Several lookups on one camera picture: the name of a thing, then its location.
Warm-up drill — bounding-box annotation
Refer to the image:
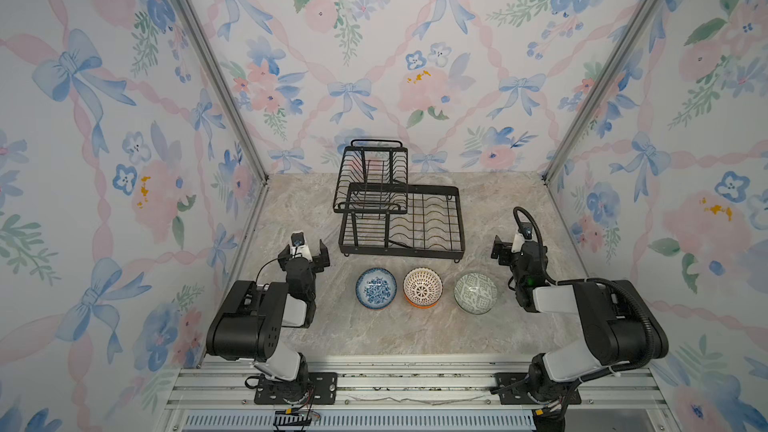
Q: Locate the green patterned bowl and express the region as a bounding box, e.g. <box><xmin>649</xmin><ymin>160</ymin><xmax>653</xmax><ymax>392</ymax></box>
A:
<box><xmin>454</xmin><ymin>272</ymin><xmax>498</xmax><ymax>315</ymax></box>

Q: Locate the blue floral bowl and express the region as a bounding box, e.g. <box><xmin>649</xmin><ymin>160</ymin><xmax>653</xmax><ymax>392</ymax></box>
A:
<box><xmin>355</xmin><ymin>268</ymin><xmax>398</xmax><ymax>310</ymax></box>

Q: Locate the white brown lattice bowl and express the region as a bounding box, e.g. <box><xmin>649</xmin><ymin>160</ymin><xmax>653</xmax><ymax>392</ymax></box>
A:
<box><xmin>403</xmin><ymin>267</ymin><xmax>443</xmax><ymax>309</ymax></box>

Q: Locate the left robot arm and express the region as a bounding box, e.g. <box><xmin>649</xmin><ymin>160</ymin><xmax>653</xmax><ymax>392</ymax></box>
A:
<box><xmin>205</xmin><ymin>232</ymin><xmax>330</xmax><ymax>403</ymax></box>

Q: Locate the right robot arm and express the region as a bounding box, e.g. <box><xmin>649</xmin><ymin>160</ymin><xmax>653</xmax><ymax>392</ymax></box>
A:
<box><xmin>491</xmin><ymin>233</ymin><xmax>669</xmax><ymax>404</ymax></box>

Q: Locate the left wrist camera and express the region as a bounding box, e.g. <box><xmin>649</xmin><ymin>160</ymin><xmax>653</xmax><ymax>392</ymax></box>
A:
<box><xmin>289</xmin><ymin>231</ymin><xmax>311</xmax><ymax>257</ymax></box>

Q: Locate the black wire dish rack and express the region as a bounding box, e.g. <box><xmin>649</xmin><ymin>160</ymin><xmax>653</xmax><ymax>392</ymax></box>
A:
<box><xmin>333</xmin><ymin>139</ymin><xmax>466</xmax><ymax>263</ymax></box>

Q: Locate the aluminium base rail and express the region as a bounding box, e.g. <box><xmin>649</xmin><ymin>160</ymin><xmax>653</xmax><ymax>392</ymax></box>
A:
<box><xmin>152</xmin><ymin>353</ymin><xmax>682</xmax><ymax>432</ymax></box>

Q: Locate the left aluminium corner post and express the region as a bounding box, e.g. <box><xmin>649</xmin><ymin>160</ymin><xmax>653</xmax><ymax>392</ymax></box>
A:
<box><xmin>170</xmin><ymin>0</ymin><xmax>269</xmax><ymax>185</ymax></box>

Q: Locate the aluminium corner post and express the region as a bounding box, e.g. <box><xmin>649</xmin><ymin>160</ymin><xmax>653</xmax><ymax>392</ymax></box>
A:
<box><xmin>542</xmin><ymin>0</ymin><xmax>662</xmax><ymax>185</ymax></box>
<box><xmin>170</xmin><ymin>0</ymin><xmax>269</xmax><ymax>185</ymax></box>

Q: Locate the right aluminium corner post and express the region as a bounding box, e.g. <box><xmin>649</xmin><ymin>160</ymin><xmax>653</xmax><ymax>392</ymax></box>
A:
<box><xmin>542</xmin><ymin>0</ymin><xmax>662</xmax><ymax>185</ymax></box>

